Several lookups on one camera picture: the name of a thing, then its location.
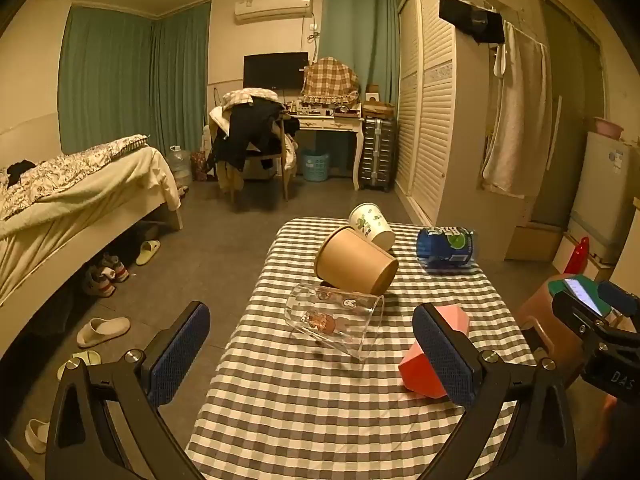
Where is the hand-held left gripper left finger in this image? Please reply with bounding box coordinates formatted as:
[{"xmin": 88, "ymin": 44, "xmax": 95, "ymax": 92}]
[{"xmin": 45, "ymin": 301, "xmax": 211, "ymax": 480}]

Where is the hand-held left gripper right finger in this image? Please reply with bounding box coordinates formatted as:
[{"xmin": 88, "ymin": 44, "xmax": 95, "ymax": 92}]
[{"xmin": 412, "ymin": 302, "xmax": 594, "ymax": 480}]

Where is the clear printed glass cup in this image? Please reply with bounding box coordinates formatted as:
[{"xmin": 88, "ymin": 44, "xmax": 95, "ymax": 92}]
[{"xmin": 284, "ymin": 282, "xmax": 386, "ymax": 361}]

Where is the person's right forearm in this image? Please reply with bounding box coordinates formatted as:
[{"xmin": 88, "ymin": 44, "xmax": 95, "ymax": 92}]
[{"xmin": 585, "ymin": 395, "xmax": 640, "ymax": 480}]

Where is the brown paper cup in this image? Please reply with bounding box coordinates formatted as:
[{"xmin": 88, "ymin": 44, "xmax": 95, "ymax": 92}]
[{"xmin": 314, "ymin": 225, "xmax": 399, "ymax": 296}]

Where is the white green-print paper cup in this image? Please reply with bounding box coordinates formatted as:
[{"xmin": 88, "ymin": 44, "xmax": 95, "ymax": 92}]
[{"xmin": 348, "ymin": 202, "xmax": 396, "ymax": 252}]

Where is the pink red box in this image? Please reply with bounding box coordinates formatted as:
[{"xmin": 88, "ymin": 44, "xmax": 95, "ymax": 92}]
[{"xmin": 398, "ymin": 304, "xmax": 471, "ymax": 401}]

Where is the brown stool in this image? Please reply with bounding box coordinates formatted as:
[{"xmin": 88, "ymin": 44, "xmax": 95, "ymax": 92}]
[{"xmin": 515, "ymin": 272, "xmax": 597, "ymax": 387}]

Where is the pale slipper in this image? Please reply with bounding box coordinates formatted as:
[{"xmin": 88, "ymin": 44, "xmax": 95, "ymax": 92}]
[
  {"xmin": 56, "ymin": 351, "xmax": 102, "ymax": 381},
  {"xmin": 25, "ymin": 419, "xmax": 51, "ymax": 454},
  {"xmin": 76, "ymin": 317, "xmax": 131, "ymax": 348},
  {"xmin": 136, "ymin": 240, "xmax": 161, "ymax": 266}
]

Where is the red bottle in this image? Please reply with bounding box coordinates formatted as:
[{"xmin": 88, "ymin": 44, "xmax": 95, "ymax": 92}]
[{"xmin": 567, "ymin": 236, "xmax": 590, "ymax": 275}]

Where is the sneaker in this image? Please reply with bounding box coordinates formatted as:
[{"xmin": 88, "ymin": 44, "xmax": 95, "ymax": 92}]
[
  {"xmin": 97, "ymin": 255, "xmax": 130, "ymax": 282},
  {"xmin": 82, "ymin": 267, "xmax": 117, "ymax": 298}
]

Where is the grey checked tablecloth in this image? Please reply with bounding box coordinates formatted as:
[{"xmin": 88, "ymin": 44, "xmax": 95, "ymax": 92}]
[{"xmin": 185, "ymin": 217, "xmax": 538, "ymax": 480}]

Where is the small white fridge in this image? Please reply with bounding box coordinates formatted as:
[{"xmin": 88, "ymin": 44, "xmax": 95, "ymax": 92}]
[{"xmin": 567, "ymin": 131, "xmax": 640, "ymax": 267}]

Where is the bed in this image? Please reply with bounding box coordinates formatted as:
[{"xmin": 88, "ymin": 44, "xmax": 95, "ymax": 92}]
[{"xmin": 0, "ymin": 110, "xmax": 184, "ymax": 313}]

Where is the large water jug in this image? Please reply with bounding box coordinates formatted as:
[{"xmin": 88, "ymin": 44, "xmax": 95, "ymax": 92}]
[{"xmin": 167, "ymin": 145, "xmax": 194, "ymax": 186}]

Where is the dark ribbed suitcase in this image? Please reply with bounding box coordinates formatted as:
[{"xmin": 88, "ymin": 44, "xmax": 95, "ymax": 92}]
[{"xmin": 358, "ymin": 116, "xmax": 399, "ymax": 193}]

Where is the patterned quilt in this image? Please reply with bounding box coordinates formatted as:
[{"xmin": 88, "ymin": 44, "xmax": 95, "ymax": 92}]
[{"xmin": 0, "ymin": 135, "xmax": 151, "ymax": 221}]

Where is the wooden chair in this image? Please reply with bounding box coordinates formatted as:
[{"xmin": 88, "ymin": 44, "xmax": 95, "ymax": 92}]
[{"xmin": 215, "ymin": 110, "xmax": 294, "ymax": 206}]

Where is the pink basin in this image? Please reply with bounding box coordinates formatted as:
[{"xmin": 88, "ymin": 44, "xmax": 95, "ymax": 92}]
[{"xmin": 593, "ymin": 116, "xmax": 626, "ymax": 139}]

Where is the blue laundry basket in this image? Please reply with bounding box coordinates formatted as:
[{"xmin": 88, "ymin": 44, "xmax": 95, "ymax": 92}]
[{"xmin": 301, "ymin": 152, "xmax": 331, "ymax": 183}]

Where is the chair piled with clothes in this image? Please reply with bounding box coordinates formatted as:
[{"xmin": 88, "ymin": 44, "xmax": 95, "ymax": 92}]
[{"xmin": 206, "ymin": 87, "xmax": 301, "ymax": 182}]

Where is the white louvred wardrobe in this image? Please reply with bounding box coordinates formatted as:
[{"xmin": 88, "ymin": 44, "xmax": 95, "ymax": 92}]
[{"xmin": 395, "ymin": 0, "xmax": 551, "ymax": 262}]

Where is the black cloth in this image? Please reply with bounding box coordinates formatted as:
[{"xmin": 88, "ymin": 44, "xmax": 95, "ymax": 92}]
[{"xmin": 6, "ymin": 160, "xmax": 36, "ymax": 183}]

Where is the white hanging towel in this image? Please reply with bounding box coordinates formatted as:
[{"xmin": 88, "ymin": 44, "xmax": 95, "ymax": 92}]
[{"xmin": 482, "ymin": 22, "xmax": 549, "ymax": 197}]

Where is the white desk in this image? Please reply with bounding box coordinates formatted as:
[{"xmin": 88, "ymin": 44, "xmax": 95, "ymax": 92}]
[{"xmin": 285, "ymin": 111, "xmax": 366, "ymax": 191}]

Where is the green window curtain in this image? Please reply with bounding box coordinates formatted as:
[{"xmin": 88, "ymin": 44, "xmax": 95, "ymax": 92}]
[{"xmin": 58, "ymin": 0, "xmax": 211, "ymax": 155}]

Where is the plaid fabric cover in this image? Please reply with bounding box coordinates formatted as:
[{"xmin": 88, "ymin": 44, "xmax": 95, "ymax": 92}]
[{"xmin": 302, "ymin": 56, "xmax": 361, "ymax": 106}]

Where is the black television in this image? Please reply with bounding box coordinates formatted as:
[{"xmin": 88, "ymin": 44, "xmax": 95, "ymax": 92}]
[{"xmin": 243, "ymin": 52, "xmax": 309, "ymax": 90}]

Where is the teal curtain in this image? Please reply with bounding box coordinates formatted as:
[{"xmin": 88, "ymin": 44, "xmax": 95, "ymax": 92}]
[{"xmin": 320, "ymin": 0, "xmax": 401, "ymax": 107}]

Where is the white air conditioner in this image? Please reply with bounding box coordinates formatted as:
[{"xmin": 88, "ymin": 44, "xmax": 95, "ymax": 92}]
[{"xmin": 234, "ymin": 0, "xmax": 314, "ymax": 24}]

